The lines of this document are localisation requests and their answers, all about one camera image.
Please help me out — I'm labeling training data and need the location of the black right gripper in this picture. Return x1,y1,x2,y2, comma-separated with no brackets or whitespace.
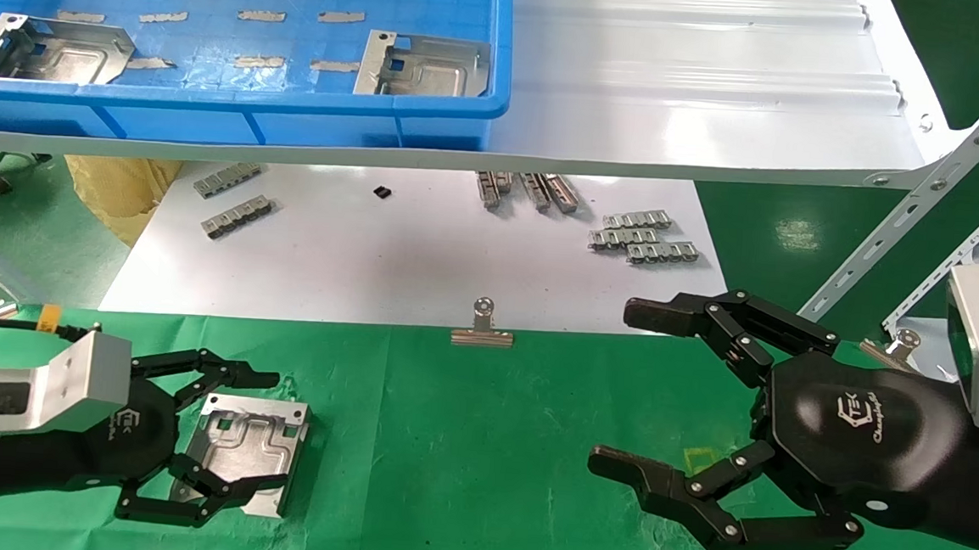
581,281,978,550

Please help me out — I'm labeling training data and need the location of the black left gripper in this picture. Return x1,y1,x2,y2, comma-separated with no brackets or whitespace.
64,340,295,536

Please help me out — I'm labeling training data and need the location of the stamped metal bracket plate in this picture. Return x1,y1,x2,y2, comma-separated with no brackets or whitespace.
353,29,495,105
0,12,138,89
168,390,314,520

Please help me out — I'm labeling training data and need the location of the green cloth mat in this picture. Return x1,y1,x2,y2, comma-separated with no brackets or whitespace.
0,295,979,550

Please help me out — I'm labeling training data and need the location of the yellow paper bag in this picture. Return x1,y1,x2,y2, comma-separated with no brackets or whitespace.
59,154,183,253

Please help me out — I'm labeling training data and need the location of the white paper sheet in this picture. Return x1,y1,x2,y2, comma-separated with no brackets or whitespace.
98,144,736,351

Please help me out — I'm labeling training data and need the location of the white shelf board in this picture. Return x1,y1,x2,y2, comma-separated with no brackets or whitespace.
0,0,976,212

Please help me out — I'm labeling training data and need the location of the blue plastic bin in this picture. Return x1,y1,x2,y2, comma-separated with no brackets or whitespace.
0,0,517,166

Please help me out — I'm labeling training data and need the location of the black cable with yellow tag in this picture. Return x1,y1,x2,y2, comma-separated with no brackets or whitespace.
0,302,103,346

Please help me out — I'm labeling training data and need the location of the white slotted angle rail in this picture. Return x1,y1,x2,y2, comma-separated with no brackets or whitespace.
794,31,979,336
881,160,979,341

